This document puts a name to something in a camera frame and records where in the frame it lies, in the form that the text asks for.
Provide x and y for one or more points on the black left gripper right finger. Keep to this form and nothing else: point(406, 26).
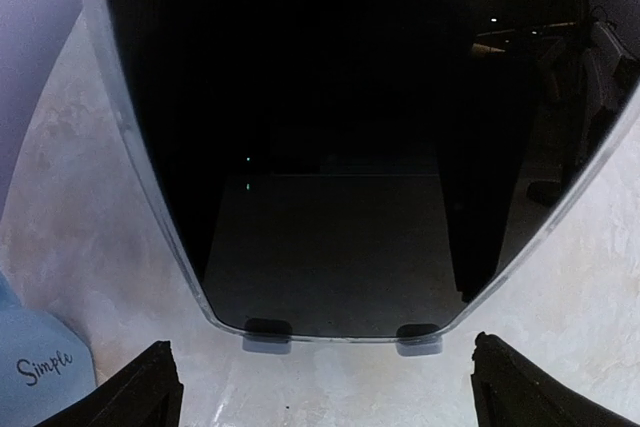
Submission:
point(510, 390)

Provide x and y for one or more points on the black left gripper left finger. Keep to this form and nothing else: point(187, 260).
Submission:
point(145, 392)

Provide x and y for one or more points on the black phone clear case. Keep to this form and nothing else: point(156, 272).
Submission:
point(361, 170)

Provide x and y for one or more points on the white folding phone stand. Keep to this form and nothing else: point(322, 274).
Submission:
point(405, 347)

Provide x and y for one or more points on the light blue cup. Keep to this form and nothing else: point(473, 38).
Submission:
point(45, 366)

